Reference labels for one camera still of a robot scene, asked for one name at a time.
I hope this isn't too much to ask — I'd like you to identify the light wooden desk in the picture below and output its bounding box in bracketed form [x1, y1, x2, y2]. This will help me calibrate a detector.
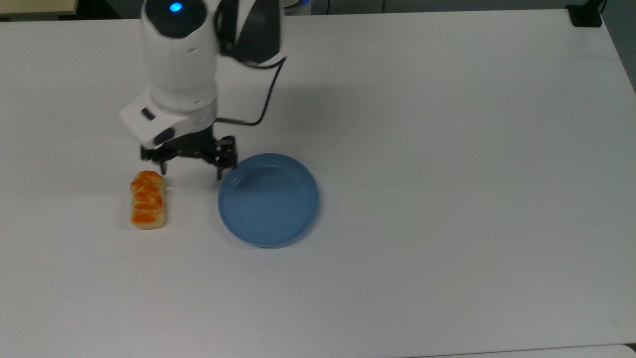
[0, 0, 79, 21]

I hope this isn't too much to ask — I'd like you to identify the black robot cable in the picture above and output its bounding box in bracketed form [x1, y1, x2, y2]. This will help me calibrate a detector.
[216, 44, 288, 127]

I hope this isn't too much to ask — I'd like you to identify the blue round plate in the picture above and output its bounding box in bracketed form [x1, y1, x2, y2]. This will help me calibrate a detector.
[217, 153, 320, 248]

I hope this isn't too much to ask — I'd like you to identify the orange glazed bread loaf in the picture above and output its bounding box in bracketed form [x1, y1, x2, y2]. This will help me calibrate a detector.
[130, 171, 166, 230]

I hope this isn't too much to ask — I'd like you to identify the black table clamp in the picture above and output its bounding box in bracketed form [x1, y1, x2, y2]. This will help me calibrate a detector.
[565, 0, 608, 28]

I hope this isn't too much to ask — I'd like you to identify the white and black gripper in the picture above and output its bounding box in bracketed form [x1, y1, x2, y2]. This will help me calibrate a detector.
[119, 89, 238, 181]

